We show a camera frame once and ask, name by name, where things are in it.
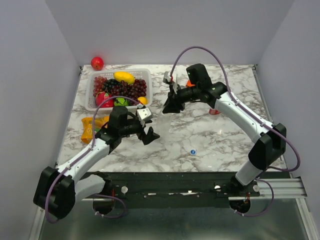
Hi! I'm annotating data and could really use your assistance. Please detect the blue white bottle cap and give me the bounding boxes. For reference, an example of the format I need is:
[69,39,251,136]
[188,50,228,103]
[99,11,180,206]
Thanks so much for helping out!
[190,149,197,156]

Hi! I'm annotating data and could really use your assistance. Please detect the white plastic basket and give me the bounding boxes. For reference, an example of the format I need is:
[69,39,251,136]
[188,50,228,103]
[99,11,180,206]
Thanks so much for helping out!
[84,68,153,112]

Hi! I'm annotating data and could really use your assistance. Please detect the black table front rail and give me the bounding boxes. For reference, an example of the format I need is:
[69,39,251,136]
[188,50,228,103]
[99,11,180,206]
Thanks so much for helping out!
[74,171,251,209]

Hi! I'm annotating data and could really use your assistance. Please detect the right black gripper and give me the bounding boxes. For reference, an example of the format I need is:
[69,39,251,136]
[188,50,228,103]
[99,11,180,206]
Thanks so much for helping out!
[162,83,200,115]

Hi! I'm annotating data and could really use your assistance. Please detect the yellow mango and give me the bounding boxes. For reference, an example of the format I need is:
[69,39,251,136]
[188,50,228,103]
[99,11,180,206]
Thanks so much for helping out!
[113,71,135,85]

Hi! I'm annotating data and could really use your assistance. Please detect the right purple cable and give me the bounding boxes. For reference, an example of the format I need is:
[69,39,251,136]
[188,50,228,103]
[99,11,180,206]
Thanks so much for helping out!
[169,45,301,173]

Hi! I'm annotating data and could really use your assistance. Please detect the dark purple grapes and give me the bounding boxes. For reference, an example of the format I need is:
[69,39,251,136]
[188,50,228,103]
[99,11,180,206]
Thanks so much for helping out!
[104,78,147,99]

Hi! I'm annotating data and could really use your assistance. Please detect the clear plastic bottle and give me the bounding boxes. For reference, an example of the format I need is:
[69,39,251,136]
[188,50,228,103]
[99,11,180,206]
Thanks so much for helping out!
[155,112,173,140]

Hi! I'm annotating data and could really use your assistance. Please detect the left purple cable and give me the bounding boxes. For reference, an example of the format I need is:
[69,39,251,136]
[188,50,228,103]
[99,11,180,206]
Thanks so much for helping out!
[44,96,145,224]

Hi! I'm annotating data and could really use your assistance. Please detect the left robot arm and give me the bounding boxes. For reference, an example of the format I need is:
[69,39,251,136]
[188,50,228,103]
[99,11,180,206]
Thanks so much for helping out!
[33,105,160,223]

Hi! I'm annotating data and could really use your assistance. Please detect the green toy fruit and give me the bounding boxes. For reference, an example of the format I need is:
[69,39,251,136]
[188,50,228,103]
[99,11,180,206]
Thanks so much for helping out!
[114,97,129,107]

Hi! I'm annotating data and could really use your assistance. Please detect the purple cable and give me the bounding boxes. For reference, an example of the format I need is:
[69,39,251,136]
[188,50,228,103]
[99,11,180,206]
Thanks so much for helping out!
[44,96,145,224]
[169,45,301,173]

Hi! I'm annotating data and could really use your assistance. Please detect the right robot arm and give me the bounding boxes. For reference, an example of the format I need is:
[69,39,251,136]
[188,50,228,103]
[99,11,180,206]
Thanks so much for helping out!
[162,63,287,196]

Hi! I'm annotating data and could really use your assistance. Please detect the yellow snack bag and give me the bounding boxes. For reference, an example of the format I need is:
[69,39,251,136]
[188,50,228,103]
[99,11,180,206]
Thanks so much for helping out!
[81,116,109,144]

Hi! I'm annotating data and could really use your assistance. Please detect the small yellow lemon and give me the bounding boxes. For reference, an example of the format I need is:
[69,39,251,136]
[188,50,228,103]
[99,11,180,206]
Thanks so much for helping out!
[137,96,148,105]

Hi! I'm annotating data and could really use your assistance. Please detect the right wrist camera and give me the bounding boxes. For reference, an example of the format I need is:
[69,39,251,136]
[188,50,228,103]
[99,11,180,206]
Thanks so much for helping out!
[162,71,178,94]

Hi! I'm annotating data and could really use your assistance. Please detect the orange razor box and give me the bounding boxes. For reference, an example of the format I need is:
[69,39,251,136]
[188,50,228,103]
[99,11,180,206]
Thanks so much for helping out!
[185,80,195,87]

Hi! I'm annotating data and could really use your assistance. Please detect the red object on table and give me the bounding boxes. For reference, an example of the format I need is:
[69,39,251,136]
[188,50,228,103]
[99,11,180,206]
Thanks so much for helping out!
[208,108,221,115]

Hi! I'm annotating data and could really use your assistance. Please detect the red grapes bunch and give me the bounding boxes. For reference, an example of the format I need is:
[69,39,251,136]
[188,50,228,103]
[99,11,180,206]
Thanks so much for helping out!
[93,76,107,97]

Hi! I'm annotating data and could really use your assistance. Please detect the red apple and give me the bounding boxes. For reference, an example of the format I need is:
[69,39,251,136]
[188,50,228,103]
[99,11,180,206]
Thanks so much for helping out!
[90,56,104,71]

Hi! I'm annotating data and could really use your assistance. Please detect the red dragon fruit toy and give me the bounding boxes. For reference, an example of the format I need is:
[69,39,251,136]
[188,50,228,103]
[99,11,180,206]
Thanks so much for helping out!
[95,91,114,108]

